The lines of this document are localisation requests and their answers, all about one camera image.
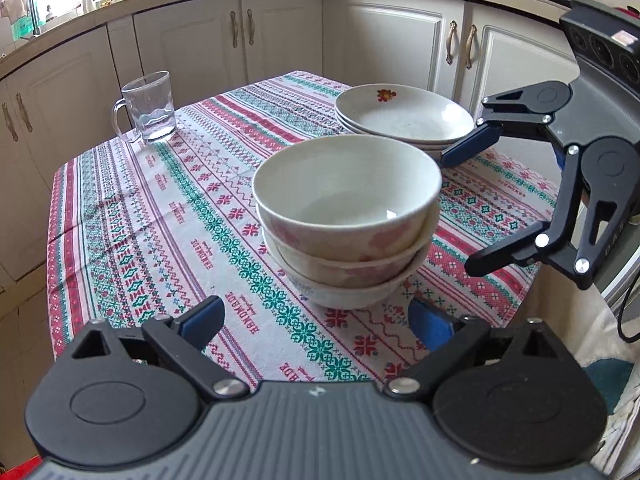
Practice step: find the large white floral plate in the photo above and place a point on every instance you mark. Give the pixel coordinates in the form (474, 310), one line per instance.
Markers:
(405, 113)

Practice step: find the clear glass mug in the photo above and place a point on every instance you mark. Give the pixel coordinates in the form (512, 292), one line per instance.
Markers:
(150, 106)

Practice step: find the patterned woven tablecloth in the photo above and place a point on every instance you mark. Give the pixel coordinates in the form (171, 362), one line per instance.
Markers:
(141, 230)

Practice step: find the white bowl pink pattern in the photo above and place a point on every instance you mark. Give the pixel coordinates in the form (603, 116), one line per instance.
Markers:
(347, 198)

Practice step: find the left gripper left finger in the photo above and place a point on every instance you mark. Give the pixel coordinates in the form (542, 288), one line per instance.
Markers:
(167, 360)

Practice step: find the beige kitchen cabinets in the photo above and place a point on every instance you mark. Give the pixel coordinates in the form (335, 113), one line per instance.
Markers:
(58, 90)

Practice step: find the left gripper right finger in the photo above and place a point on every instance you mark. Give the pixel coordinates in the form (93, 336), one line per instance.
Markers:
(451, 343)

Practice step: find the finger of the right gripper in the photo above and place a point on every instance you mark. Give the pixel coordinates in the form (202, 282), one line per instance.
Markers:
(525, 113)
(545, 234)

